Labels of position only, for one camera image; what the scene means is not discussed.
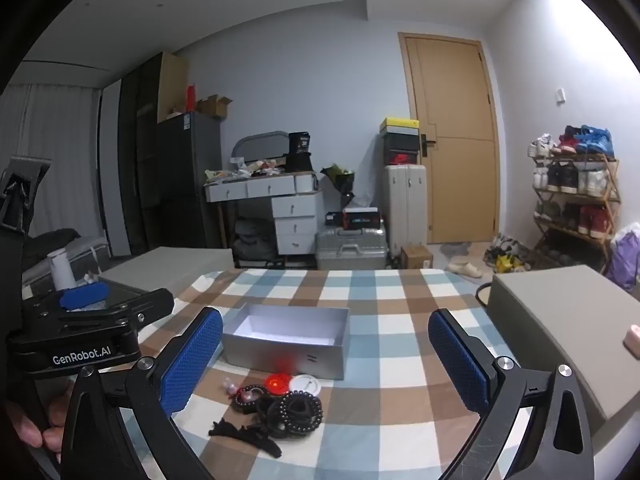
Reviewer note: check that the clear storage bin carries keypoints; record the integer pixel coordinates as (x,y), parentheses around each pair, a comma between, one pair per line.
(87,252)

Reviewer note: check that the large grey cushion block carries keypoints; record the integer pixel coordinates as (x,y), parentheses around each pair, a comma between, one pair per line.
(555,340)

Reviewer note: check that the silver cardboard box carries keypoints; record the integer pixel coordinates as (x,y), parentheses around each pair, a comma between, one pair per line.
(285,357)

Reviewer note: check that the white upright suitcase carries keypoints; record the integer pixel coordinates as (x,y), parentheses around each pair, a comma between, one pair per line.
(406,205)

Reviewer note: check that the purple bag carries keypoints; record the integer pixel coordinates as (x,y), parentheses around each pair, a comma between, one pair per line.
(625,257)

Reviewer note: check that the flat cardboard sheet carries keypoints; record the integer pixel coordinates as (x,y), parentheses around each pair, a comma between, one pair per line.
(172,85)

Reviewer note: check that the dark wrapped bouquet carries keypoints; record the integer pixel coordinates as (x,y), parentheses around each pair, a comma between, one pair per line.
(340,180)

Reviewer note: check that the dark wardrobe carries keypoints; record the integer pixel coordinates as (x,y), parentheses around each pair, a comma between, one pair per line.
(137,160)

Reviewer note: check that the row of shoes on rack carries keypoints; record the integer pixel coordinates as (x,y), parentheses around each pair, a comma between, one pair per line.
(572,180)

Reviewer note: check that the white round badge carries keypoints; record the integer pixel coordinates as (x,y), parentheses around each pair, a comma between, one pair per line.
(306,385)

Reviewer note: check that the grey floor mat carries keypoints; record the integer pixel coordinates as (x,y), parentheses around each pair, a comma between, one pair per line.
(455,249)

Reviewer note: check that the white desk with drawers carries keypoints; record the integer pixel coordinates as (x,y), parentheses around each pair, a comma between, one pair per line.
(295,210)

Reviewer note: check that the plaid tablecloth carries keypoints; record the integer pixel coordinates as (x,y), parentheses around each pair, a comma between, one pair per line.
(390,310)

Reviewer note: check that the pink object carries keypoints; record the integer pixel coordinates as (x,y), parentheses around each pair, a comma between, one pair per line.
(632,341)

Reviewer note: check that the grey bag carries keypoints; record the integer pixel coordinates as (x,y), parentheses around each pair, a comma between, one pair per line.
(255,240)

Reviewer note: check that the beige slippers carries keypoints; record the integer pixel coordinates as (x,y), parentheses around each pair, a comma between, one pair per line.
(465,268)

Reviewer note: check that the long grey cushion block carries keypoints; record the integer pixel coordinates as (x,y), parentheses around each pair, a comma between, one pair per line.
(165,265)

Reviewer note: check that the grey curtain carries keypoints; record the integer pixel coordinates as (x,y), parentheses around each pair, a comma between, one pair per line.
(55,125)

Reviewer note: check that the brown cardboard box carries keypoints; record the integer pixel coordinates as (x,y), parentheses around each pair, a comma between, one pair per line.
(416,257)

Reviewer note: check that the open cardboard box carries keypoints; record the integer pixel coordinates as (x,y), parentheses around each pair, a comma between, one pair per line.
(212,106)

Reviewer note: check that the grey arched mirror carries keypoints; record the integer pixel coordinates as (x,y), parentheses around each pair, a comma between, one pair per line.
(260,142)

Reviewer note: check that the black bag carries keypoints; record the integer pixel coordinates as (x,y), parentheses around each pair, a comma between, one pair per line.
(299,152)

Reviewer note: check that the red round badge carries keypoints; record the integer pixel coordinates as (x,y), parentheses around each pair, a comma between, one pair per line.
(277,384)

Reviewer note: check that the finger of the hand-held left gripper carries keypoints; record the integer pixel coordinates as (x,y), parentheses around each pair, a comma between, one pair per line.
(150,305)
(82,296)

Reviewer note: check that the small pink ornament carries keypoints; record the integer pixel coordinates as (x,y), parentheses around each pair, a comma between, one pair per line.
(231,389)

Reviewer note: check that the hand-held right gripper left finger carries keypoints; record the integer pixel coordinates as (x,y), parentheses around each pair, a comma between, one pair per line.
(192,360)

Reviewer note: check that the red and black shoe box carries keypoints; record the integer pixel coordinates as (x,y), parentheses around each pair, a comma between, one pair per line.
(400,158)

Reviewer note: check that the yellow shoe box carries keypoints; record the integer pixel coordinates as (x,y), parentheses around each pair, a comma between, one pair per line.
(398,125)

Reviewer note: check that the person's left hand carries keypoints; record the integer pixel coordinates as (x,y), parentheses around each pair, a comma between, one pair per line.
(30,432)

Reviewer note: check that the silver suitcase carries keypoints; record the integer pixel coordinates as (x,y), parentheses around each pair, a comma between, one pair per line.
(350,250)

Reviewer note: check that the black hair claw clip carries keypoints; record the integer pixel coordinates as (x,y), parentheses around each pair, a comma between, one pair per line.
(265,410)

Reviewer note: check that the white wall switch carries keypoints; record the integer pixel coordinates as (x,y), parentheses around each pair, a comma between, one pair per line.
(561,95)

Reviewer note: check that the white tumbler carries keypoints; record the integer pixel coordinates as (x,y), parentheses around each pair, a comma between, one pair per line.
(61,270)

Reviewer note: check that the black refrigerator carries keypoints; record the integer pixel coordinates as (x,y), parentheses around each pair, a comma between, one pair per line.
(187,180)

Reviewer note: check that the wooden shoe rack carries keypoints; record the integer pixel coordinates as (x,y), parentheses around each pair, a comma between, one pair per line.
(612,200)

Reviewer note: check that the desk clutter pile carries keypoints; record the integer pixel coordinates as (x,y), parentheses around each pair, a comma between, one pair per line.
(247,167)

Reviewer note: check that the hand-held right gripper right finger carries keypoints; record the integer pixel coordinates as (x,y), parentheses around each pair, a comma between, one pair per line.
(457,360)

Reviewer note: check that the wooden door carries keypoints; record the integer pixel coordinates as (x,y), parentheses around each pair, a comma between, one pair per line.
(452,135)

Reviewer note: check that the pile of shoes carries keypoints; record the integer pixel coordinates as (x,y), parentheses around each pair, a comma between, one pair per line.
(505,256)

